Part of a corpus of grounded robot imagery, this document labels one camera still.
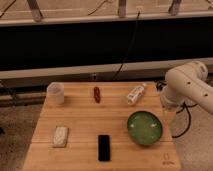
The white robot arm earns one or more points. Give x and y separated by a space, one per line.
187 81

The white plastic bottle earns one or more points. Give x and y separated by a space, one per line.
135 94

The black smartphone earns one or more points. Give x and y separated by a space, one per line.
104 153

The white sponge block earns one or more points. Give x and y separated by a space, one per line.
60 137

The green bowl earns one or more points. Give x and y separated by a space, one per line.
144 128

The translucent plastic cup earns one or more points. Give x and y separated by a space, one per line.
55 93

